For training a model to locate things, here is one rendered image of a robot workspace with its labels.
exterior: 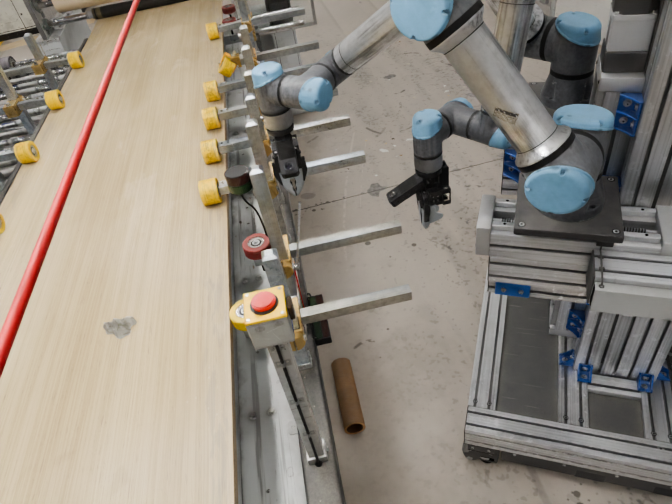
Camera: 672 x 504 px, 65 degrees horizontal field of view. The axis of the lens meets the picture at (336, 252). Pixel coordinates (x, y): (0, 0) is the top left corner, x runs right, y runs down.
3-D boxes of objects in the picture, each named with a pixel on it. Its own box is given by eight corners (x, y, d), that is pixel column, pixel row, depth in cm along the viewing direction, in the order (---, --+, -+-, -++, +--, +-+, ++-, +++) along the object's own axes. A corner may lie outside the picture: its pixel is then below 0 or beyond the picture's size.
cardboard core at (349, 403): (348, 355, 216) (364, 420, 194) (351, 367, 221) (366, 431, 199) (329, 360, 216) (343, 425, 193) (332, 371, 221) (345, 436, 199)
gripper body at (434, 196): (451, 206, 147) (451, 170, 139) (421, 212, 146) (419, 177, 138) (442, 190, 152) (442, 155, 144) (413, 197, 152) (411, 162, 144)
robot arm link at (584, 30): (582, 79, 142) (591, 28, 133) (536, 69, 150) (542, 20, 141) (603, 62, 147) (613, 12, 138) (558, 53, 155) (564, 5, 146)
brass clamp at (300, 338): (302, 308, 140) (299, 295, 136) (309, 348, 129) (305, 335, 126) (280, 313, 139) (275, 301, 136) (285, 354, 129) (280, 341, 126)
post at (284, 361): (325, 442, 123) (285, 318, 93) (328, 462, 119) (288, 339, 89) (306, 447, 122) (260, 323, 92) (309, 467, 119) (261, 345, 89)
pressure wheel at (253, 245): (277, 257, 158) (268, 228, 151) (279, 275, 152) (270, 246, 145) (251, 263, 158) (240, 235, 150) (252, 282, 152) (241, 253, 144)
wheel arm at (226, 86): (327, 67, 223) (325, 58, 221) (328, 70, 220) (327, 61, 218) (211, 91, 222) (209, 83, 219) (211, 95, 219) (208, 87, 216)
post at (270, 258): (313, 372, 146) (275, 244, 114) (315, 382, 144) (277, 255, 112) (301, 375, 146) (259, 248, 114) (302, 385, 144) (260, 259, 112)
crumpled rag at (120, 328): (142, 319, 132) (138, 313, 131) (124, 340, 128) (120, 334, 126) (115, 312, 136) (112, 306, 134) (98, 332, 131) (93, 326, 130)
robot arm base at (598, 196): (602, 183, 124) (610, 147, 117) (605, 224, 114) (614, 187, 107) (534, 180, 129) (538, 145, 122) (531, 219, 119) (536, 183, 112)
